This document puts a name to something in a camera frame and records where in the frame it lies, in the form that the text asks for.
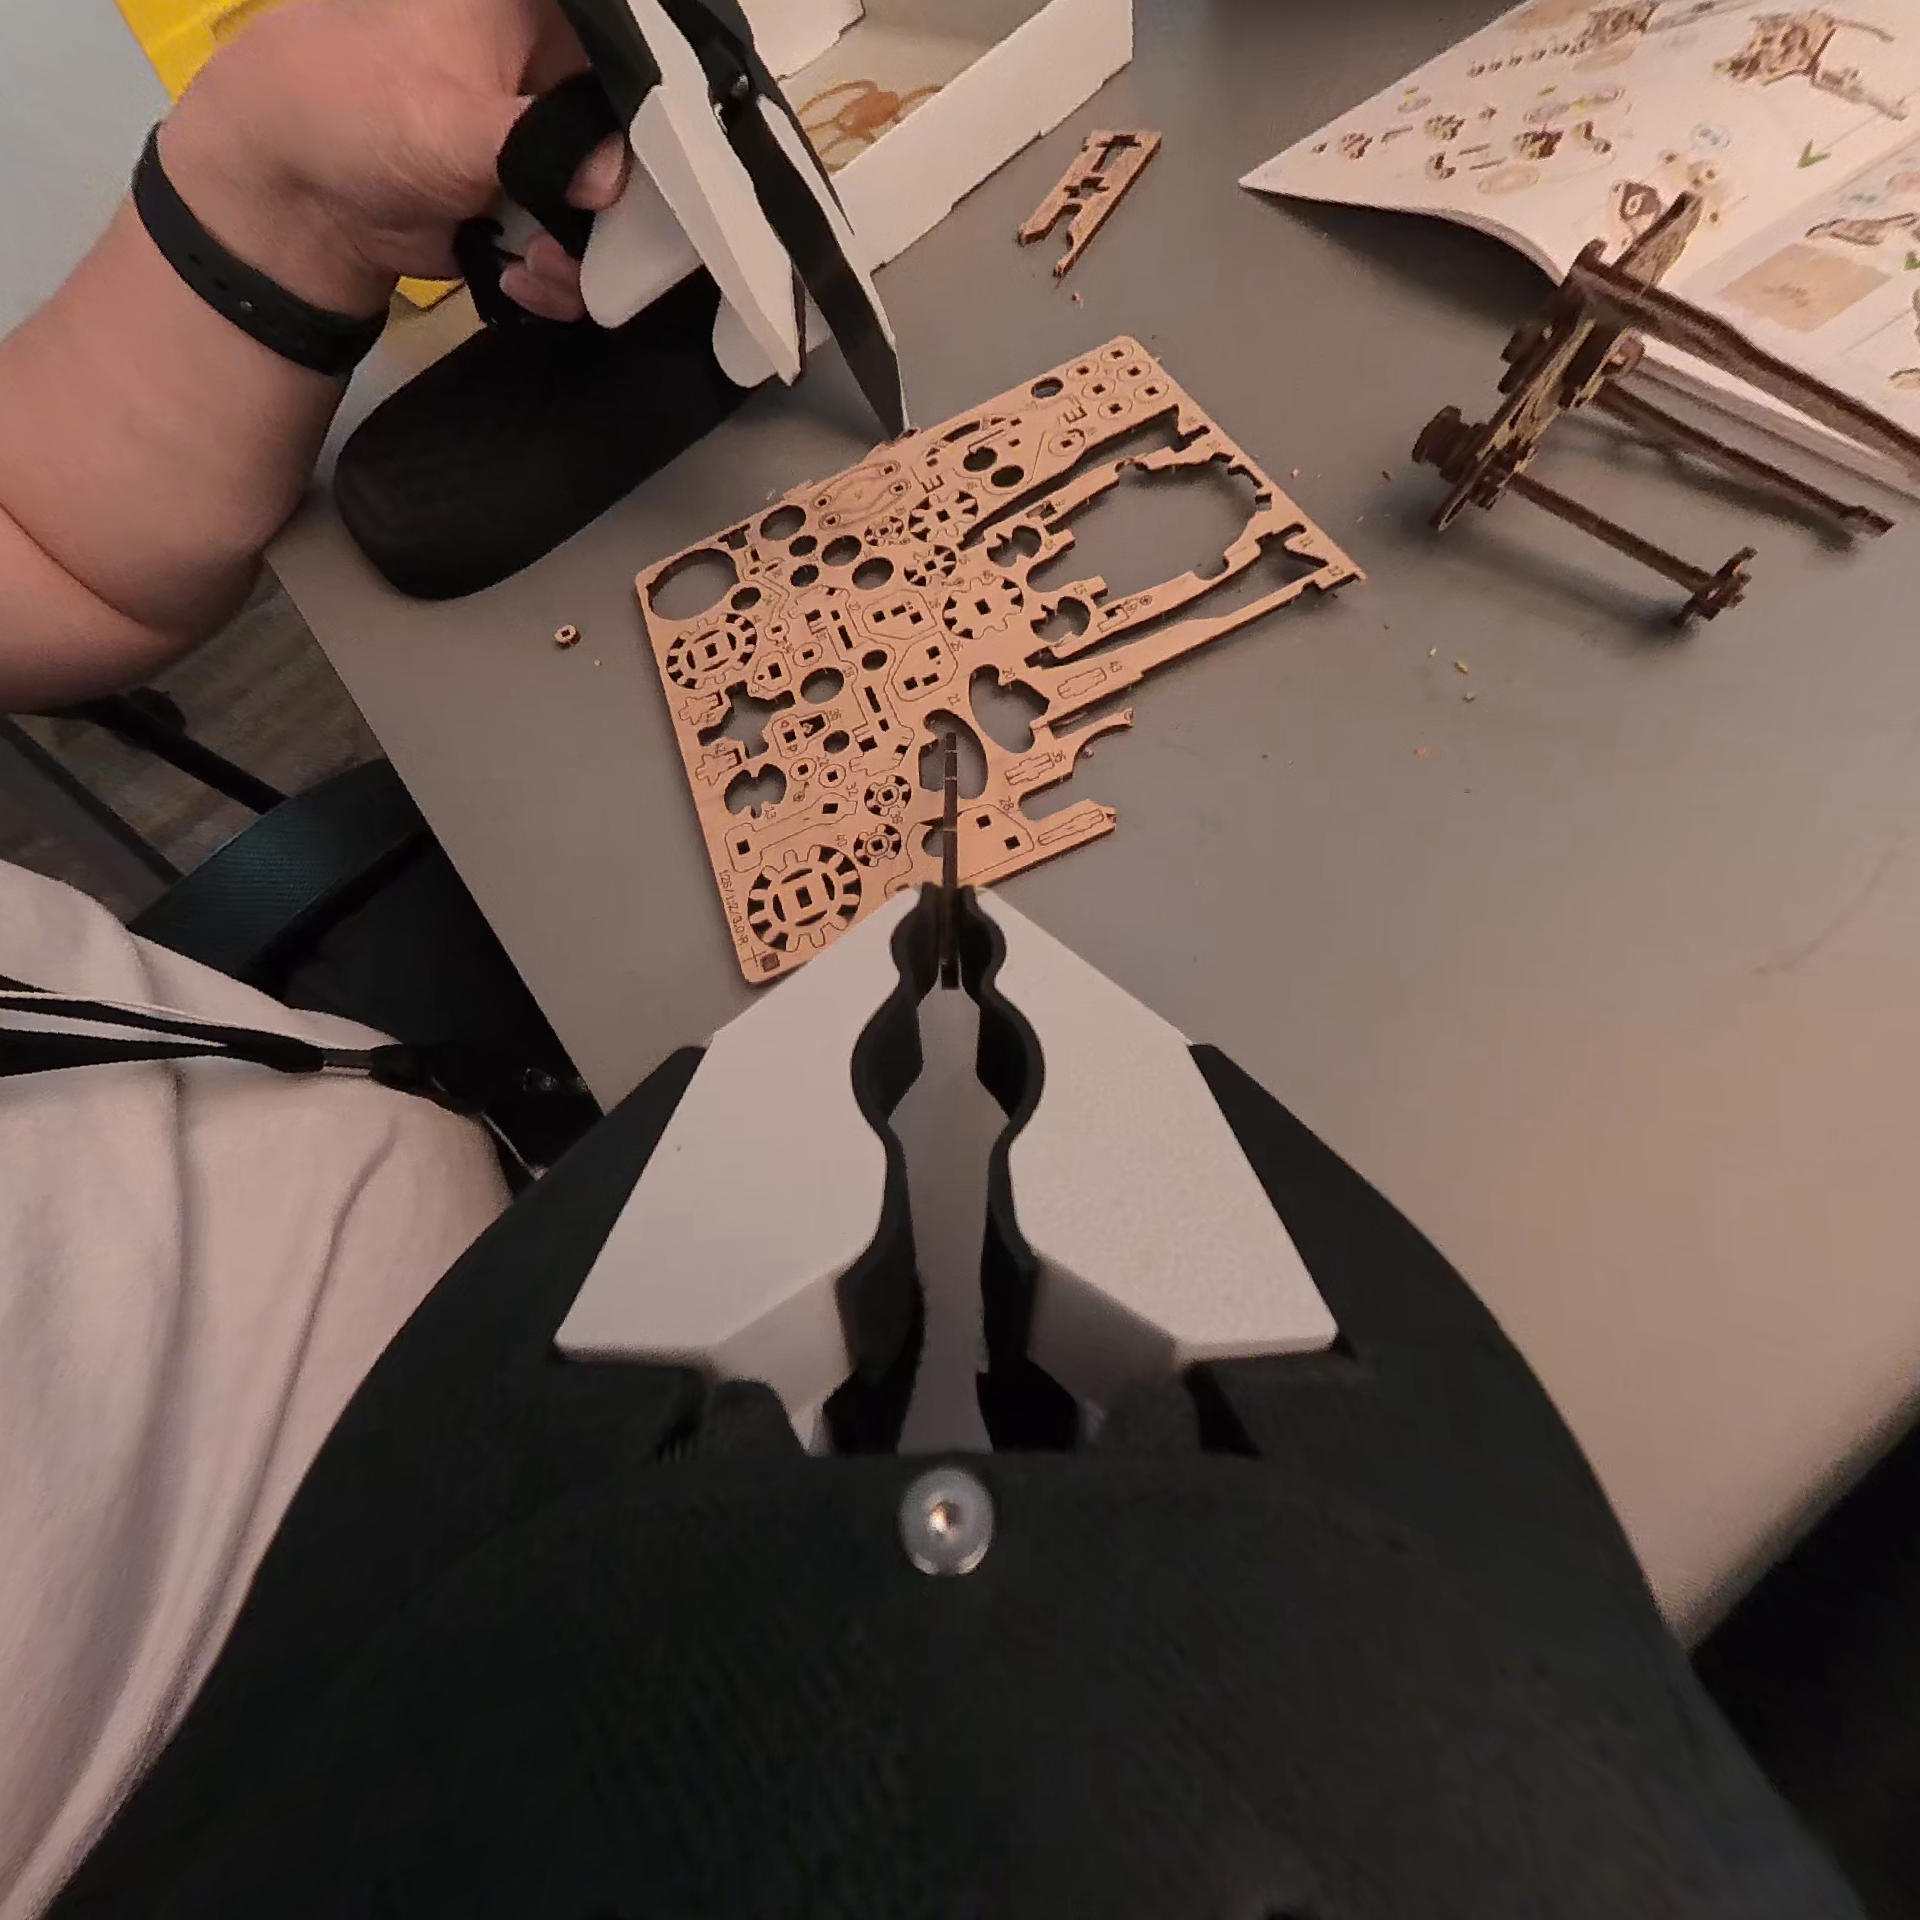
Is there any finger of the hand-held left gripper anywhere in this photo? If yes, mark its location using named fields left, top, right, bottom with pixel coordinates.
left=623, top=0, right=906, bottom=438
left=717, top=0, right=913, bottom=438

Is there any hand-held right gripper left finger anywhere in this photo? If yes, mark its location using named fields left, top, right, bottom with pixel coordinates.
left=554, top=885, right=949, bottom=1459

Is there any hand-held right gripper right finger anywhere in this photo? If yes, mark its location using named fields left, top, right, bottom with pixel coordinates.
left=949, top=885, right=1340, bottom=1459

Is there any laser-cut wooden parts sheet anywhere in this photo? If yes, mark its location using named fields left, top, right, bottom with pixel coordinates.
left=637, top=337, right=1369, bottom=987

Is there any thin wooden strip part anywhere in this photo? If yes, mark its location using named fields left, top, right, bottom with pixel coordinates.
left=919, top=729, right=966, bottom=992

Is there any person's left forearm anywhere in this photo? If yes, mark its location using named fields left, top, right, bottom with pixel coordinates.
left=0, top=195, right=397, bottom=710

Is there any partly assembled wooden model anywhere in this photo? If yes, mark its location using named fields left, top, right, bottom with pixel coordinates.
left=1410, top=187, right=1896, bottom=626

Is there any person's left hand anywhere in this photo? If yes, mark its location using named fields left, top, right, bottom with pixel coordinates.
left=157, top=0, right=637, bottom=324

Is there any brown wooden cutout piece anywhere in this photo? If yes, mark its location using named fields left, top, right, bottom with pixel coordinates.
left=790, top=73, right=951, bottom=157

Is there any white cardboard box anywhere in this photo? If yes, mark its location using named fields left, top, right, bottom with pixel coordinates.
left=735, top=0, right=1136, bottom=277

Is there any black padded wrist rest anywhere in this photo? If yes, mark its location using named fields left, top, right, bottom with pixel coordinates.
left=333, top=282, right=786, bottom=602

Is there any small forked wooden part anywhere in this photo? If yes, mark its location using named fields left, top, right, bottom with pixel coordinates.
left=1016, top=127, right=1166, bottom=282

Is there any black wristband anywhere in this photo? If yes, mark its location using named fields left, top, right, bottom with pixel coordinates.
left=131, top=121, right=397, bottom=381

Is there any yellow paper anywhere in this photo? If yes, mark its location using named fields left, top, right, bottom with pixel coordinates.
left=116, top=0, right=250, bottom=66

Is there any person's white shirt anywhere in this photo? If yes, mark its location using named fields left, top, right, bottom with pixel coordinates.
left=0, top=855, right=520, bottom=1920

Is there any paper instruction booklet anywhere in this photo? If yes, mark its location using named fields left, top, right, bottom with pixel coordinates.
left=1239, top=0, right=1920, bottom=505

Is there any black lanyard strap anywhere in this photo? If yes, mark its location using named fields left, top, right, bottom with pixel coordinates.
left=0, top=975, right=440, bottom=1095

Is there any black metal bar frame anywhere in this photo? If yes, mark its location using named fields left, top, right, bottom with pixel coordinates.
left=0, top=686, right=291, bottom=891

